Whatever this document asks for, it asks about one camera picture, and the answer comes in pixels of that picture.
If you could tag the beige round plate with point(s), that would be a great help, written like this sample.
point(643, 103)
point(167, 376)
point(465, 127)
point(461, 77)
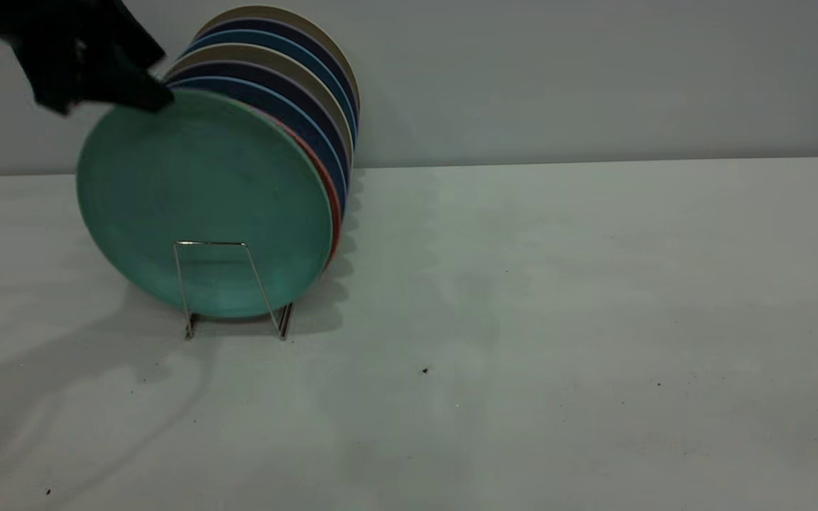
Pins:
point(253, 53)
point(267, 11)

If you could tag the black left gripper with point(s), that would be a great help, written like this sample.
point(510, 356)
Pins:
point(61, 28)

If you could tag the pink round plate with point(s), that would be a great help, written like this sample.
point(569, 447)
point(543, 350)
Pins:
point(336, 213)

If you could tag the teal blue round plate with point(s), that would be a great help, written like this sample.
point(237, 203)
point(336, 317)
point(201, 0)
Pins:
point(267, 39)

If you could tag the green round plate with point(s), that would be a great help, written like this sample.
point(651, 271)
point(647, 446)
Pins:
point(203, 206)

